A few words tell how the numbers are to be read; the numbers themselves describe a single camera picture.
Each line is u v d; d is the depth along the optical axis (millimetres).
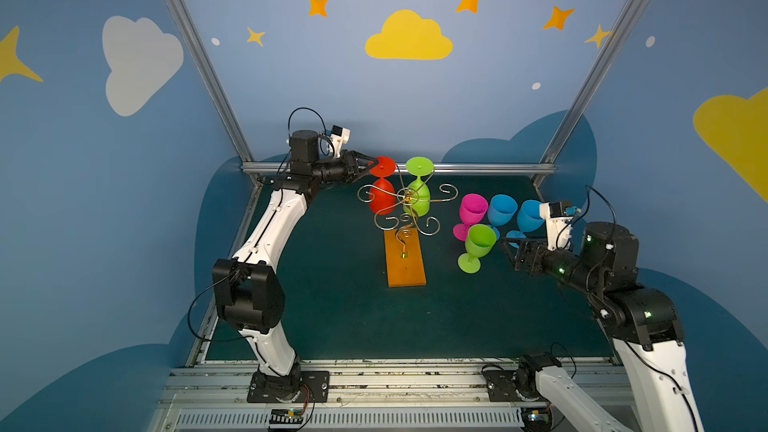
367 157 738
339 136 733
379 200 751
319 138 651
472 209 981
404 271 937
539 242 539
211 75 886
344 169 700
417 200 736
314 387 739
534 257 534
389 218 678
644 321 387
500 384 749
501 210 931
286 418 731
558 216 523
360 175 761
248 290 464
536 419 733
